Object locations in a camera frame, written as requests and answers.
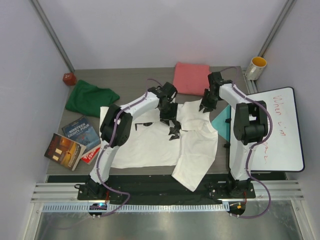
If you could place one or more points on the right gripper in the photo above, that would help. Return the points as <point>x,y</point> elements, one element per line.
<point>204,103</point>

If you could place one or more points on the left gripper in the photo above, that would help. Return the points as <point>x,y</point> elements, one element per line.
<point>165,118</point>

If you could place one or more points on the white t shirt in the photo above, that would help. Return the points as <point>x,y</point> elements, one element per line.
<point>150,144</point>

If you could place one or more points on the white whiteboard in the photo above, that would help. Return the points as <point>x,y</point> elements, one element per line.
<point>283,150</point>

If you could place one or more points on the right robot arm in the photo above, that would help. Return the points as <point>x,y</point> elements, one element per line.
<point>250,126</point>

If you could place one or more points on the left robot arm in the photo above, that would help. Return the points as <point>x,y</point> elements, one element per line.
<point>116,128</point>

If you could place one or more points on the teal board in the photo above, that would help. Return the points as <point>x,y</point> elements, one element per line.
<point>221,124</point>

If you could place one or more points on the folded pink t shirt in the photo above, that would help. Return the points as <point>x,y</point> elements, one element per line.
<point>191,79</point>

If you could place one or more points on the yellow white mug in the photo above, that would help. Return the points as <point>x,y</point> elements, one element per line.
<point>255,68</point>

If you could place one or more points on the red white book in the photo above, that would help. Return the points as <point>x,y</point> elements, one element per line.
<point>90,155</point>

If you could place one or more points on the blue book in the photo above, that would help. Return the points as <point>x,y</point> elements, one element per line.
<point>82,132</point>

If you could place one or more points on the green t shirt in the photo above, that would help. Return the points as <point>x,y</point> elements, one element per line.
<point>87,99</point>

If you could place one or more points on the brown orange book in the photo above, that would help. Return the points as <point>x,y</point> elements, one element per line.
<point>64,151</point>

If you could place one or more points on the red cube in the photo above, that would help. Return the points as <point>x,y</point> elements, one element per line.
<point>69,79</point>

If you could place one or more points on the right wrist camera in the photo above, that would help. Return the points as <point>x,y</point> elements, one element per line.
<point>216,80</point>

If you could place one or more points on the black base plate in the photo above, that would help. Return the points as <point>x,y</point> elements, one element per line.
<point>149,189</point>

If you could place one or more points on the aluminium rail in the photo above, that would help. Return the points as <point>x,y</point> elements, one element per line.
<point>65,192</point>

